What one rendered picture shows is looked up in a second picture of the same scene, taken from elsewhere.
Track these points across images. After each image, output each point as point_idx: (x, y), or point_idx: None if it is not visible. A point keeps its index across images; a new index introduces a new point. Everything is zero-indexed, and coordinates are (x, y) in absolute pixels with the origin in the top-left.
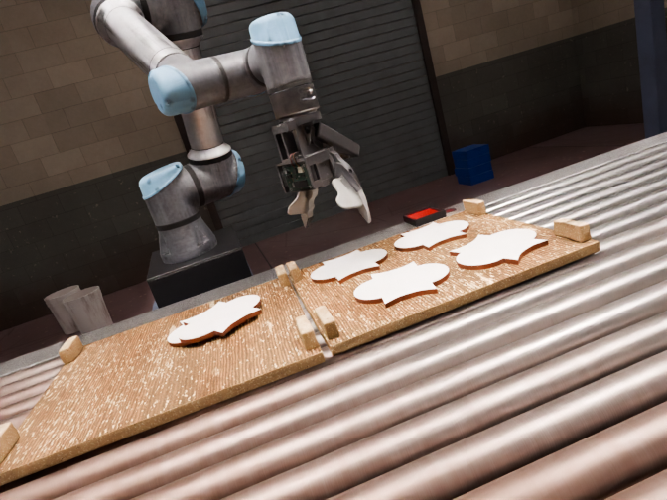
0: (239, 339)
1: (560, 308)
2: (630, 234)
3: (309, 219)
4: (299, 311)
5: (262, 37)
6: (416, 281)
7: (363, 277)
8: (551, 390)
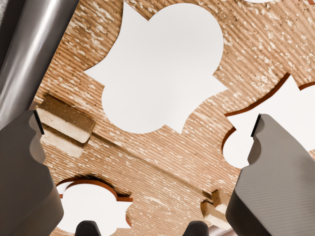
0: (142, 215)
1: None
2: None
3: (42, 127)
4: (167, 180)
5: None
6: (303, 133)
7: (207, 110)
8: None
